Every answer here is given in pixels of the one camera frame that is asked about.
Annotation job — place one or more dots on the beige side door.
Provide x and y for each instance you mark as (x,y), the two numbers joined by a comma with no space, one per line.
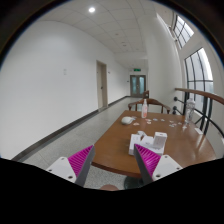
(101,72)

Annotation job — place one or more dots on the wooden chair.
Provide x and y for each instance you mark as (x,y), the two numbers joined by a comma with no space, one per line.
(149,101)

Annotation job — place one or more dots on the white charger plug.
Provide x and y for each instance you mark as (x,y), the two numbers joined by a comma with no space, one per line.
(159,139)

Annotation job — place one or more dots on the white power strip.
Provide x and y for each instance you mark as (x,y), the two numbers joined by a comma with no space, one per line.
(140,144)

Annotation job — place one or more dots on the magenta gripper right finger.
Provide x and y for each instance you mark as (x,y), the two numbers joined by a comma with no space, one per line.
(152,166)

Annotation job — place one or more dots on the green exit sign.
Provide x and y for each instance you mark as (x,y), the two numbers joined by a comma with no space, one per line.
(137,70)

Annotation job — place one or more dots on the upper skylight window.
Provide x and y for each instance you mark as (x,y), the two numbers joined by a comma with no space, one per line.
(182,31)

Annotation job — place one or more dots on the round wooden table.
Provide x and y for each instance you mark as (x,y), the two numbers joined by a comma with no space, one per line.
(184,144)

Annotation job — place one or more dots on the clear bottle pink liquid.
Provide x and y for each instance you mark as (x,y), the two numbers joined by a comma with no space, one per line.
(144,109)

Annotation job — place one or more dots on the wooden handrail with black balusters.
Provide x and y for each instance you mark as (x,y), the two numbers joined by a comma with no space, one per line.
(203,107)

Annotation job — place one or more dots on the clear plastic water bottle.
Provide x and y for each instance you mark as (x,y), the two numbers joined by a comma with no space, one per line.
(190,106)

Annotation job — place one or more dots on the arched window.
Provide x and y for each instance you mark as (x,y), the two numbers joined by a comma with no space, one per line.
(198,72)

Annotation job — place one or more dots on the double glass door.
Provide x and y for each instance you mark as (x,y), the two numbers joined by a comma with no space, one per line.
(137,85)

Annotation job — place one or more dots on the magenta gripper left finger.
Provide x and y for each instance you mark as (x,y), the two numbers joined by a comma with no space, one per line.
(74,168)

